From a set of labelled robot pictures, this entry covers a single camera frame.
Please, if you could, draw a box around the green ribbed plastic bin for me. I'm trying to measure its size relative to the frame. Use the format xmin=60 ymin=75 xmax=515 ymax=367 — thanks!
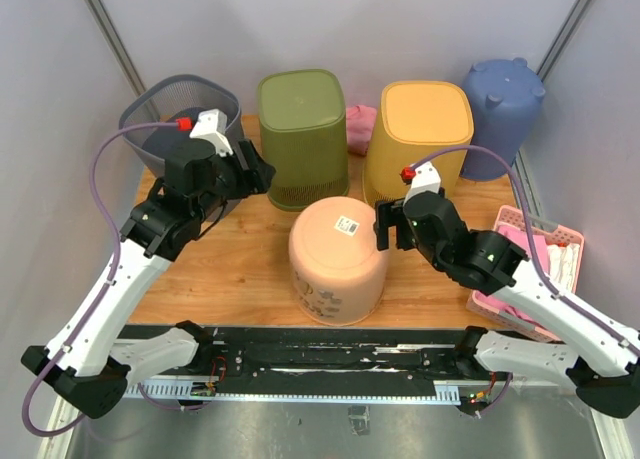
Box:
xmin=257 ymin=69 xmax=349 ymax=211

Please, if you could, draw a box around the pink folded cloth in basket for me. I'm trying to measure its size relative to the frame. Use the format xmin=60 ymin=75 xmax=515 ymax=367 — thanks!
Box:
xmin=474 ymin=226 xmax=554 ymax=330

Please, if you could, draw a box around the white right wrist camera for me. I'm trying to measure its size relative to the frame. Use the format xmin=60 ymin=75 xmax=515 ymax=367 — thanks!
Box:
xmin=400 ymin=161 xmax=441 ymax=203

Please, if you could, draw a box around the yellow ribbed plastic bin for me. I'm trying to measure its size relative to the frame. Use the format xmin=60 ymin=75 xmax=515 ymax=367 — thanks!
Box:
xmin=362 ymin=80 xmax=474 ymax=205

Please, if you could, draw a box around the orange plastic bin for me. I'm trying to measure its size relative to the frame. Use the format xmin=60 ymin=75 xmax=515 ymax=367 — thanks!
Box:
xmin=288 ymin=196 xmax=389 ymax=326

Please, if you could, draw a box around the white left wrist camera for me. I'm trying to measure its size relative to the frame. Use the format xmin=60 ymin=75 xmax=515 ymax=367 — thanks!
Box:
xmin=175 ymin=109 xmax=234 ymax=157

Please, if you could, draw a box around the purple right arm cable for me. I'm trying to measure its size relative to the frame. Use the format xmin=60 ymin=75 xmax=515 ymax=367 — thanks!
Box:
xmin=414 ymin=145 xmax=640 ymax=420

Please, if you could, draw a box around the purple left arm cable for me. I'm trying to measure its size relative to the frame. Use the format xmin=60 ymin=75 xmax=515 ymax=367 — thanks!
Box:
xmin=22 ymin=120 xmax=214 ymax=436

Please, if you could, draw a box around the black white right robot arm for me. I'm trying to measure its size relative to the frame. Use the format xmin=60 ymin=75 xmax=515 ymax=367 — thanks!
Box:
xmin=374 ymin=191 xmax=639 ymax=419

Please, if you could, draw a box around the white cloth in basket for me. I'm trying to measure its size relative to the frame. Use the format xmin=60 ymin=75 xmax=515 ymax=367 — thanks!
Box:
xmin=547 ymin=243 xmax=581 ymax=291

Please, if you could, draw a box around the grey ribbed plastic bin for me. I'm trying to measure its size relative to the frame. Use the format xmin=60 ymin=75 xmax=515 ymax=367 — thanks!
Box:
xmin=117 ymin=73 xmax=246 ymax=225

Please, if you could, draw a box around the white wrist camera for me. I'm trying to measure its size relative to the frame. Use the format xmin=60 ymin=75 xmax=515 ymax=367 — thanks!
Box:
xmin=400 ymin=161 xmax=441 ymax=203
xmin=175 ymin=109 xmax=234 ymax=157

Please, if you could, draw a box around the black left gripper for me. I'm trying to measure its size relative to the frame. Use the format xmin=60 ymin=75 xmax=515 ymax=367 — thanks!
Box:
xmin=194 ymin=137 xmax=276 ymax=222

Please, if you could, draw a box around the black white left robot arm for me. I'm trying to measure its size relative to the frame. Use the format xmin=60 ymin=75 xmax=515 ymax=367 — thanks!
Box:
xmin=21 ymin=139 xmax=275 ymax=419

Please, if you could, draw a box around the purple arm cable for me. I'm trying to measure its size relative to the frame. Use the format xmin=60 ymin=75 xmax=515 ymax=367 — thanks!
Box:
xmin=22 ymin=120 xmax=214 ymax=436
xmin=414 ymin=145 xmax=640 ymax=420

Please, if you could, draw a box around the pink perforated plastic basket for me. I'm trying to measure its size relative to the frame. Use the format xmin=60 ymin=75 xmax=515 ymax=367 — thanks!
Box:
xmin=467 ymin=205 xmax=584 ymax=342

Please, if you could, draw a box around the blue plastic bucket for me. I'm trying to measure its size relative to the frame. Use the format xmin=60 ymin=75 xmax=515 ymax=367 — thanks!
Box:
xmin=462 ymin=57 xmax=546 ymax=164

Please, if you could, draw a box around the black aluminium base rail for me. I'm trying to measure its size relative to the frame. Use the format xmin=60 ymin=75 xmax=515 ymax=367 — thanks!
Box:
xmin=64 ymin=323 xmax=591 ymax=408

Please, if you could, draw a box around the pink folded shirt on table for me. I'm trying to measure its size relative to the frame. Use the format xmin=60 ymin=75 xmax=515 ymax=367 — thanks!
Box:
xmin=346 ymin=105 xmax=377 ymax=156

